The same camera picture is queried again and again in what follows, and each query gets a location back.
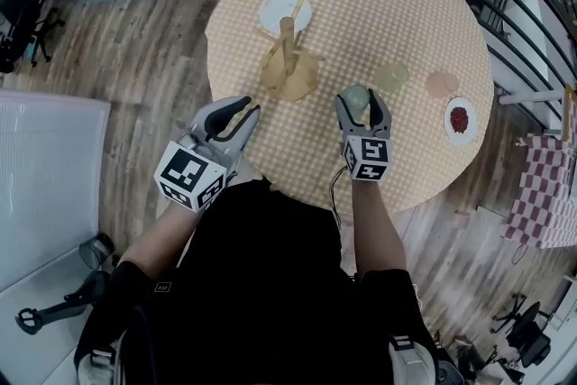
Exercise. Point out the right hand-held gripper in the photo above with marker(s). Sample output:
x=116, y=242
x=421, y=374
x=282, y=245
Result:
x=367, y=155

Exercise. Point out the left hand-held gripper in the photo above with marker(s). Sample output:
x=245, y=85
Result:
x=189, y=171

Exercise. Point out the translucent green cup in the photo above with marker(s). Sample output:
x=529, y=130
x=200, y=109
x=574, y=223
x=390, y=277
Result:
x=356, y=100

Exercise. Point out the wooden mug tree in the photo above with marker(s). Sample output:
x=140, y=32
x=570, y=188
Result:
x=288, y=72

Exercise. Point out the translucent pink cup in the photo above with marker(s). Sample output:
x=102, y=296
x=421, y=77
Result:
x=442, y=85

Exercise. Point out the person's left forearm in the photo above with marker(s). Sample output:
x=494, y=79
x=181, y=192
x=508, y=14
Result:
x=158, y=239

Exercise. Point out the person's right forearm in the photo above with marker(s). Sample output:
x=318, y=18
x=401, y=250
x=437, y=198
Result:
x=374, y=230

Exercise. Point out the yellow checked tablecloth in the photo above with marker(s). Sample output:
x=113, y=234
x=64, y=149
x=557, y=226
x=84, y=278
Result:
x=383, y=22

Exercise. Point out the red beans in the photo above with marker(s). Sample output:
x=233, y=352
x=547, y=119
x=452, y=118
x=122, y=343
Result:
x=460, y=119

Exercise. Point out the small white dish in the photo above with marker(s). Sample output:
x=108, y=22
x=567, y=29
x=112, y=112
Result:
x=460, y=135

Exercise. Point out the white round plate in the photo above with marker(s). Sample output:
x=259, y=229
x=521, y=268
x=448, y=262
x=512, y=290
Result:
x=276, y=11

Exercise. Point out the person's black clothing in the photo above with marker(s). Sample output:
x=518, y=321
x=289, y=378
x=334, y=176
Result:
x=261, y=284

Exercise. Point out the black waste bin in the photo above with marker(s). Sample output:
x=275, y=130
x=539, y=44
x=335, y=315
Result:
x=95, y=251

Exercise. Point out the red checked cloth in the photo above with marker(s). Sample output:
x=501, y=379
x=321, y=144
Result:
x=541, y=194

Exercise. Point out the white ribbed panel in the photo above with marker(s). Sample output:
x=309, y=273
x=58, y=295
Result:
x=45, y=176

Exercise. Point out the black office chair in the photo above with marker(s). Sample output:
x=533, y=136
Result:
x=15, y=13
x=532, y=338

